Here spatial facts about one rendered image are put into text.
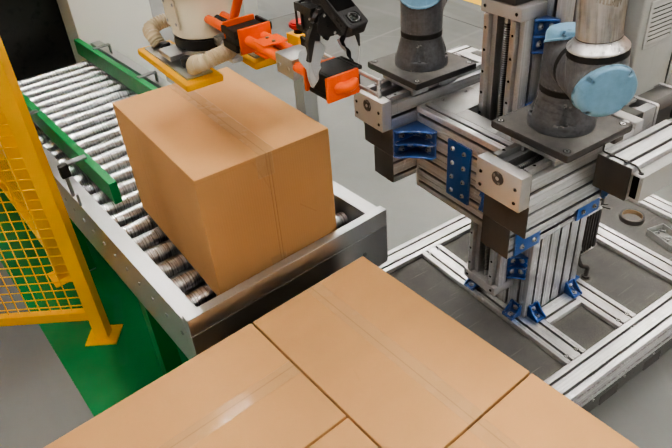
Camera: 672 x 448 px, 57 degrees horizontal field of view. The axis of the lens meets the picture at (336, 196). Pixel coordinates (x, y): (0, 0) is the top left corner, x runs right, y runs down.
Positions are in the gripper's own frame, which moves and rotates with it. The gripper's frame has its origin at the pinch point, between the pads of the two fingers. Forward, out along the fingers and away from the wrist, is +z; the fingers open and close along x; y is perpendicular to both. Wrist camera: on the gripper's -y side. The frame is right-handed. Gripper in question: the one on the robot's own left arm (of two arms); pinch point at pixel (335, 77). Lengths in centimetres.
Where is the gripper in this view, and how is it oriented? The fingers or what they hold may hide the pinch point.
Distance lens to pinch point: 122.2
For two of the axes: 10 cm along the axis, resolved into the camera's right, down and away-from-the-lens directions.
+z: 0.7, 8.2, 5.7
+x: -8.3, 3.7, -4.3
